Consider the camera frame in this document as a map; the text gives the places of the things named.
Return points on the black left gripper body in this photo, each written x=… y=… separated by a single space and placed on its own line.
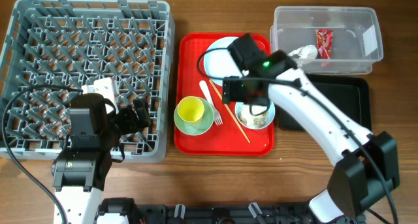
x=125 y=121

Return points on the yellow plastic cup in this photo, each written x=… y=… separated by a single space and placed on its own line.
x=191 y=109

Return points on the light blue bowl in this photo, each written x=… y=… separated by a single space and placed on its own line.
x=271 y=114

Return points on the white tissue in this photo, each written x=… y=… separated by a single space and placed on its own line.
x=304 y=52

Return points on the red snack wrapper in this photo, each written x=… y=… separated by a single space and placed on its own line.
x=324 y=38

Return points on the rice food leftovers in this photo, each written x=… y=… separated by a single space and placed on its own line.
x=253 y=117

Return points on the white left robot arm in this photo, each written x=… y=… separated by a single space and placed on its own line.
x=81 y=167

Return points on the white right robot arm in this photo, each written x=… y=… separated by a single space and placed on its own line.
x=365 y=165

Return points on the grey dishwasher rack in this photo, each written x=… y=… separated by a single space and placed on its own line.
x=52 y=45

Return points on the black food waste tray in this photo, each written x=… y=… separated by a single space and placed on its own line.
x=351 y=95

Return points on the light blue plate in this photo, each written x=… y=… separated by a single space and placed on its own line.
x=219 y=63

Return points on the wooden chopstick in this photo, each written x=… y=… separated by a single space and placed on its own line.
x=230 y=112

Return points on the red plastic tray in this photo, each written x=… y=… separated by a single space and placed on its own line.
x=225 y=139

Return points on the green saucer bowl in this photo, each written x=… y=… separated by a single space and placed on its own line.
x=196 y=129

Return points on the white plastic fork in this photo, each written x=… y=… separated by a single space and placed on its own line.
x=204 y=88

